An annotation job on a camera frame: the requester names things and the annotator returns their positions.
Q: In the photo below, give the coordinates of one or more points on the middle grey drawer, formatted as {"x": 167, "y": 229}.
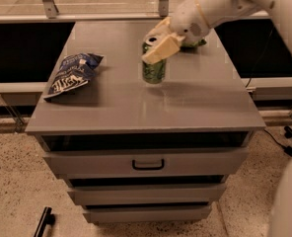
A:
{"x": 147, "y": 194}

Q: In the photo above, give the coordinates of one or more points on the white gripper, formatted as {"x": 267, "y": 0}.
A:
{"x": 186, "y": 23}

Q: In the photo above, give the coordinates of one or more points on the green chip bag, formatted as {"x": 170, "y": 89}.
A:
{"x": 194, "y": 44}

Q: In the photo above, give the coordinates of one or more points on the blue Kettle chip bag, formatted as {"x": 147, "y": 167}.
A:
{"x": 74, "y": 71}

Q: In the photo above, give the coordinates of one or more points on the bottom grey drawer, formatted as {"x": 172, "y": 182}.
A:
{"x": 145, "y": 214}

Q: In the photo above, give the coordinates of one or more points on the metal window rail frame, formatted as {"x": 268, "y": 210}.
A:
{"x": 87, "y": 4}

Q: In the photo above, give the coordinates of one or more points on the grey drawer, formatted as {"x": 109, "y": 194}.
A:
{"x": 147, "y": 194}
{"x": 145, "y": 214}
{"x": 117, "y": 163}

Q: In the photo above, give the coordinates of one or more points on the top grey drawer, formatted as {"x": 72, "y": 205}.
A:
{"x": 117, "y": 163}

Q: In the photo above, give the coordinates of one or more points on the black bar on floor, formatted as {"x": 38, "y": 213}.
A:
{"x": 47, "y": 218}

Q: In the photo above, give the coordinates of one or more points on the black drawer handle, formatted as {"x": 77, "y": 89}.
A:
{"x": 148, "y": 166}

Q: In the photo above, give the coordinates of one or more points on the grey drawer cabinet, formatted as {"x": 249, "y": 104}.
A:
{"x": 202, "y": 103}

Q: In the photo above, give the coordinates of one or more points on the green soda can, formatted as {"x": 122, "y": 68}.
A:
{"x": 152, "y": 73}

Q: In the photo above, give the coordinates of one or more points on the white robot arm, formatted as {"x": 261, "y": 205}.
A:
{"x": 218, "y": 12}

